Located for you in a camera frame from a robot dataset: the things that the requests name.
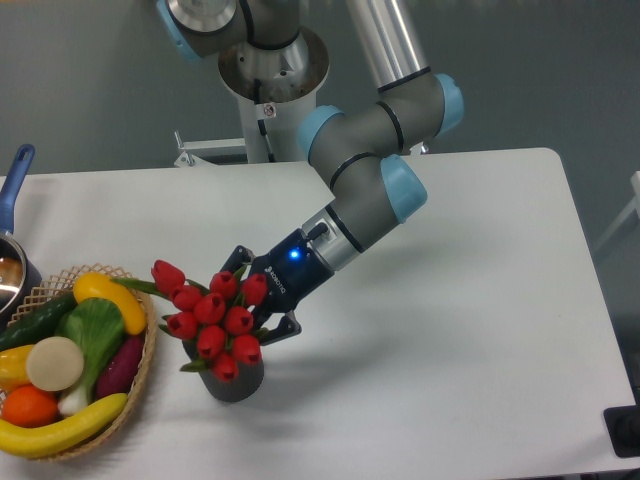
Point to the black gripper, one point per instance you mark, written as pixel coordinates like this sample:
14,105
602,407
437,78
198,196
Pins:
293,270

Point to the red tulip bouquet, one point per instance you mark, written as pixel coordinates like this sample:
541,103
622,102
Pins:
219,320

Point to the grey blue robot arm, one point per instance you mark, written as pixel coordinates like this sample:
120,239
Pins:
274,67

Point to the dark grey ribbed vase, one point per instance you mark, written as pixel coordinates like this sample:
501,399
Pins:
237,381

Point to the green bok choy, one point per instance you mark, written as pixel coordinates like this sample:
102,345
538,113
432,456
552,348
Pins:
96,326

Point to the purple sweet potato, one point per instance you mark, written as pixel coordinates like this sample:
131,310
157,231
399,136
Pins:
119,374

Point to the yellow lemon squash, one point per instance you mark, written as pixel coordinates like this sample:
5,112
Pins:
98,285

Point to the woven wicker basket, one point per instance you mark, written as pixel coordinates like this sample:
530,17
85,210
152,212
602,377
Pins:
63,282

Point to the beige round disc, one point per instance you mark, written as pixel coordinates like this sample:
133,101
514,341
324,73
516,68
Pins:
54,364

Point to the green cucumber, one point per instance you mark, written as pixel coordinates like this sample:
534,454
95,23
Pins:
38,324

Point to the yellow bell pepper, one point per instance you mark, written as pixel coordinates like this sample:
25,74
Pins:
13,367

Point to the orange fruit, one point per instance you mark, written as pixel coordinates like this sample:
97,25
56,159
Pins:
30,407

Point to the yellow banana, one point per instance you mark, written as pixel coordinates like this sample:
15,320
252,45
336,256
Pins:
38,442

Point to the black device at table edge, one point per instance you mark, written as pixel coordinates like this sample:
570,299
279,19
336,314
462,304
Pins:
623,428

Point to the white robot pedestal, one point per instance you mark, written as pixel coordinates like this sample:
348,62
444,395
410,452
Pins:
330,139

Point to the blue handled saucepan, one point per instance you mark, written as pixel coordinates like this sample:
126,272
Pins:
18,275

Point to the white frame at right edge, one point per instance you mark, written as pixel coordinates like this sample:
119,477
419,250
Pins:
622,225

